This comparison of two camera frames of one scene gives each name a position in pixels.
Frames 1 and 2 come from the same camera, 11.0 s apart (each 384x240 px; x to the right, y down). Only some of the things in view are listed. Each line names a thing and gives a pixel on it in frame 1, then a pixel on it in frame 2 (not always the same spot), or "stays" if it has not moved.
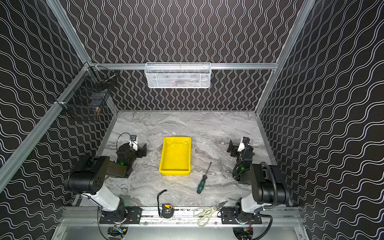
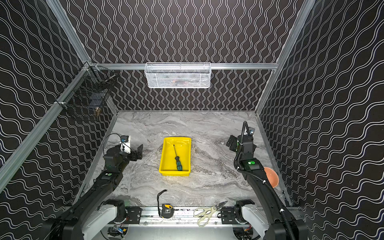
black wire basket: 90,90 stays
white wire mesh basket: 178,75 stays
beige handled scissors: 204,214 stays
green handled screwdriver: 201,184 → 179,167
